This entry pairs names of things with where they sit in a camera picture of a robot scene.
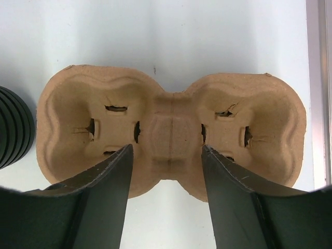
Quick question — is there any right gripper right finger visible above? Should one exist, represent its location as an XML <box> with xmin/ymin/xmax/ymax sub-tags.
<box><xmin>202</xmin><ymin>146</ymin><xmax>331</xmax><ymax>248</ymax></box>

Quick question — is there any brown pulp cup carrier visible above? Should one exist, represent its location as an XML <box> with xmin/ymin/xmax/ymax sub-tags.
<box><xmin>36</xmin><ymin>65</ymin><xmax>307</xmax><ymax>202</ymax></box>

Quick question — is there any tilted black ribbed cup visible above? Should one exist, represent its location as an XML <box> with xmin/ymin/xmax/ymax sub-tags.
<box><xmin>1</xmin><ymin>87</ymin><xmax>36</xmax><ymax>169</ymax></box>

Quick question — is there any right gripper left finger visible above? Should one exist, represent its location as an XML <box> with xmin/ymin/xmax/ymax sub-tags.
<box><xmin>1</xmin><ymin>144</ymin><xmax>133</xmax><ymax>248</ymax></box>

